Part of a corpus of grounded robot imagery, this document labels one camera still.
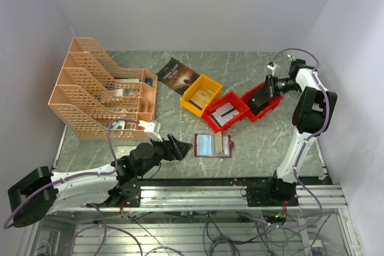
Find dark paperback book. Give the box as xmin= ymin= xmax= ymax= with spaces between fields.
xmin=157 ymin=58 xmax=200 ymax=95

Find red bin with dark item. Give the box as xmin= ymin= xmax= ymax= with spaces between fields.
xmin=241 ymin=82 xmax=284 ymax=122

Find gold card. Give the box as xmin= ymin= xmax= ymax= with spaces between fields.
xmin=212 ymin=131 xmax=223 ymax=154

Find yellow plastic bin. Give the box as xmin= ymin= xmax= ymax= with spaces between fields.
xmin=180 ymin=74 xmax=223 ymax=118

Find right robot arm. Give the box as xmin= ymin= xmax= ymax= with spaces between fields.
xmin=247 ymin=59 xmax=337 ymax=206

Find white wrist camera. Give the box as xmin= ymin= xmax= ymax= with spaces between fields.
xmin=266 ymin=62 xmax=280 ymax=76
xmin=138 ymin=120 xmax=163 ymax=142

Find loose wires under table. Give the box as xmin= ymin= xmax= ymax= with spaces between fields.
xmin=68 ymin=207 xmax=331 ymax=256

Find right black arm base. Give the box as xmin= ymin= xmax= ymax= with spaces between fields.
xmin=240 ymin=186 xmax=284 ymax=207

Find dark item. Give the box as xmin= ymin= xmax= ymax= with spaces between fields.
xmin=247 ymin=86 xmax=269 ymax=115

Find white cards in red bin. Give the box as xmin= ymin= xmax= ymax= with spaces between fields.
xmin=209 ymin=103 xmax=239 ymax=127

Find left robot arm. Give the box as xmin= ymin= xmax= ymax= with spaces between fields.
xmin=3 ymin=134 xmax=193 ymax=229

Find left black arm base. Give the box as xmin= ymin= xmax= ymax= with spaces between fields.
xmin=103 ymin=186 xmax=141 ymax=207

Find aluminium mounting rail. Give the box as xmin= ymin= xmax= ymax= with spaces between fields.
xmin=32 ymin=185 xmax=349 ymax=211

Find red leather card holder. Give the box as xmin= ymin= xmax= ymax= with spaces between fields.
xmin=194 ymin=134 xmax=235 ymax=158

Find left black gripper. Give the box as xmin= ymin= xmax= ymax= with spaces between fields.
xmin=138 ymin=132 xmax=192 ymax=175

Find red bin with cards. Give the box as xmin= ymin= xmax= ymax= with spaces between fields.
xmin=202 ymin=91 xmax=250 ymax=133

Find pink mesh file organizer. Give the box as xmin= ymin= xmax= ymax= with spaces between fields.
xmin=48 ymin=37 xmax=158 ymax=140

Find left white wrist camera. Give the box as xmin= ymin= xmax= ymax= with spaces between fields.
xmin=138 ymin=120 xmax=163 ymax=142

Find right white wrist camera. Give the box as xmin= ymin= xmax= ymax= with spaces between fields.
xmin=266 ymin=62 xmax=280 ymax=76

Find blue bottle cap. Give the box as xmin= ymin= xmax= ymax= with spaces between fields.
xmin=145 ymin=77 xmax=153 ymax=85

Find gold cards in yellow bin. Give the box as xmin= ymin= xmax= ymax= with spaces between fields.
xmin=189 ymin=86 xmax=214 ymax=110

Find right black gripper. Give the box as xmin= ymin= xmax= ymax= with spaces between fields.
xmin=254 ymin=74 xmax=301 ymax=100

